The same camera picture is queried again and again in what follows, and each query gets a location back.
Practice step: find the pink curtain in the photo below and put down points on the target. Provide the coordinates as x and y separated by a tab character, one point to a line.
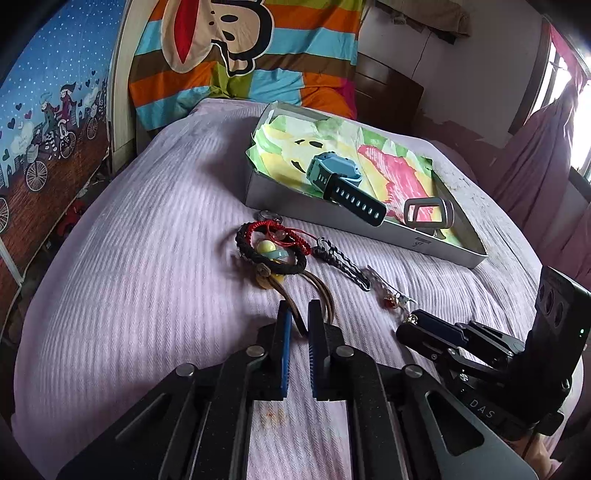
540	161

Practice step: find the striped monkey print blanket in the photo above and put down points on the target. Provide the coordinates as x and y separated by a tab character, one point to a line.
300	46

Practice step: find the colourful printed cloth liner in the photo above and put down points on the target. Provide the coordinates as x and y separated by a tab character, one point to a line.
392	166

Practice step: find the shallow grey cardboard box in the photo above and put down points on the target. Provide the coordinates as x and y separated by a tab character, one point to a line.
295	203

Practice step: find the dark wooden headboard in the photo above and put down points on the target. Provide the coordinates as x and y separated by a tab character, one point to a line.
383	87

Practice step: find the khaki garment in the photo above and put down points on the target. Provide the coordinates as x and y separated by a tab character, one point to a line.
438	14

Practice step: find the blue printed wardrobe cloth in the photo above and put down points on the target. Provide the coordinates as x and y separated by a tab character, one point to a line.
55	69

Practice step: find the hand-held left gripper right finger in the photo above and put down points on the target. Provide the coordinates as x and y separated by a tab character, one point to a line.
317	355

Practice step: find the window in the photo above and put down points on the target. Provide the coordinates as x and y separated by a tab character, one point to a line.
584	138

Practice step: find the person's right forearm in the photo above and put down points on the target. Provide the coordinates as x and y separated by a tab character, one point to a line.
535	457

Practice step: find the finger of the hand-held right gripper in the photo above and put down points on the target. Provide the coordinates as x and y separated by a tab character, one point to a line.
415	339
436	323

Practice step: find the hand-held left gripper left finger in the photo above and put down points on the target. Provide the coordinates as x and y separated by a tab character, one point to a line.
284	355

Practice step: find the blue smartwatch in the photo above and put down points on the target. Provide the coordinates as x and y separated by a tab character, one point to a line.
332	170

